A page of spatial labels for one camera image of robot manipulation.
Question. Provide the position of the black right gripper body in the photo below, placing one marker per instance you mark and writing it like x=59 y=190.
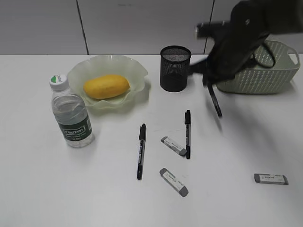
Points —
x=234 y=43

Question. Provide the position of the black marker pen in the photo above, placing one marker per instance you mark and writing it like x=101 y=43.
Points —
x=142 y=140
x=188 y=131
x=214 y=100

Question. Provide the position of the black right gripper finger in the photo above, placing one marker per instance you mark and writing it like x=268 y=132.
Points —
x=208 y=80

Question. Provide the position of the yellow mango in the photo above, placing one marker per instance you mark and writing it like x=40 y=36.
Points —
x=107 y=86

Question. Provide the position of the black mesh pen holder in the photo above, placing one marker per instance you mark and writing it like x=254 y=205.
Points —
x=174 y=68

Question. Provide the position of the grey white eraser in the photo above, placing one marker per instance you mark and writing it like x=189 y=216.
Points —
x=174 y=182
x=271 y=179
x=173 y=145

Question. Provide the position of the clear water bottle green label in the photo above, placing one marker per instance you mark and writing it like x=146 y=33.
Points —
x=70 y=113

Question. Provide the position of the pale green wavy plate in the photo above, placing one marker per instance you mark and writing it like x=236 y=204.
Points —
x=101 y=65

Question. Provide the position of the pale green woven basket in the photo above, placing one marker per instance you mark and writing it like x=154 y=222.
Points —
x=277 y=63

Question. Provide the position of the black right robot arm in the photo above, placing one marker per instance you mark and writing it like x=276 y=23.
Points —
x=278 y=16

